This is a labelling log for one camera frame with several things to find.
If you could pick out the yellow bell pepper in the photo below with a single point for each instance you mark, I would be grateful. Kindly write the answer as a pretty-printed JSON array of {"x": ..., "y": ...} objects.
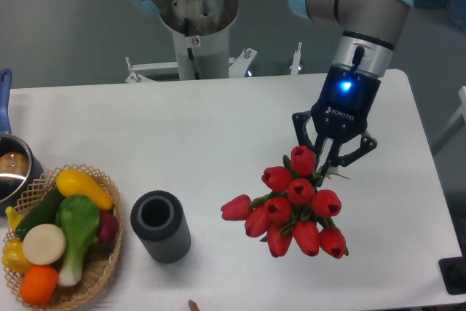
[{"x": 14, "y": 258}]

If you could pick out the black device at table edge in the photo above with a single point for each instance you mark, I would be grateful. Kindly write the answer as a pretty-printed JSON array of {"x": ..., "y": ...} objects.
[{"x": 453, "y": 274}]

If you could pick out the fingertip at bottom edge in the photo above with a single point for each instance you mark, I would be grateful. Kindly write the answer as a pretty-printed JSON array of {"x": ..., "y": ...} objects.
[{"x": 193, "y": 305}]

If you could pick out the woven wicker basket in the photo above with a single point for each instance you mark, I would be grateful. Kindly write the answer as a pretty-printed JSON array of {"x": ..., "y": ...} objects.
[{"x": 100, "y": 261}]

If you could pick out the white frame at right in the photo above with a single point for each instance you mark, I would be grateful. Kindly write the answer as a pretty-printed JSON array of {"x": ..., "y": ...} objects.
[{"x": 453, "y": 125}]

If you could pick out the dark green cucumber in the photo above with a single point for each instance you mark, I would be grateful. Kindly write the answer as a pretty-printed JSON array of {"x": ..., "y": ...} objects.
[{"x": 43, "y": 213}]

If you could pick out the green bok choy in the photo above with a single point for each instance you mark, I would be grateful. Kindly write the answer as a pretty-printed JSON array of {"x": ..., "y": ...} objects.
[{"x": 79, "y": 218}]

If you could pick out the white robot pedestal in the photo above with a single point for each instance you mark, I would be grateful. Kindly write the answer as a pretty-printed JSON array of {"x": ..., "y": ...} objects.
[{"x": 200, "y": 32}]

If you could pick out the dark grey ribbed vase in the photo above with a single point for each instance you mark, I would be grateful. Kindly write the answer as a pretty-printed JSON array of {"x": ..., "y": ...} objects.
[{"x": 159, "y": 221}]

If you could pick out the orange fruit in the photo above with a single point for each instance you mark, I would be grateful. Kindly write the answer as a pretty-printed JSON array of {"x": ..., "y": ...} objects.
[{"x": 38, "y": 285}]

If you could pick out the yellow squash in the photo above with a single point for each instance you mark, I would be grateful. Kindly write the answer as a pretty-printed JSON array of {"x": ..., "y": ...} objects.
[{"x": 72, "y": 182}]

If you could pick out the blue handled saucepan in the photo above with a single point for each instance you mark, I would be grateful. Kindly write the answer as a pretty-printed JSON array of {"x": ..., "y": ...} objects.
[{"x": 19, "y": 167}]

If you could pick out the yellow banana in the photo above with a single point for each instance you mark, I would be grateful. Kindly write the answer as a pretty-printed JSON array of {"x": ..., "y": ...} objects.
[{"x": 14, "y": 218}]

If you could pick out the purple red radish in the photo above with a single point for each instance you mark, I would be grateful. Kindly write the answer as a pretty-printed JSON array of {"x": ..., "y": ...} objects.
[{"x": 108, "y": 227}]

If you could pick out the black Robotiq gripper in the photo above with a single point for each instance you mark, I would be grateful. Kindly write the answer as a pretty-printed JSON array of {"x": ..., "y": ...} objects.
[{"x": 340, "y": 114}]

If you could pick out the red tulip bouquet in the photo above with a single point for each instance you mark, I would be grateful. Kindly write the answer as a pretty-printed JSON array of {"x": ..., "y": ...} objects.
[{"x": 296, "y": 209}]

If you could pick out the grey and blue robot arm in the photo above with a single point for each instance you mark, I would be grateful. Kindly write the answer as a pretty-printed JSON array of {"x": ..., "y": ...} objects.
[{"x": 371, "y": 31}]

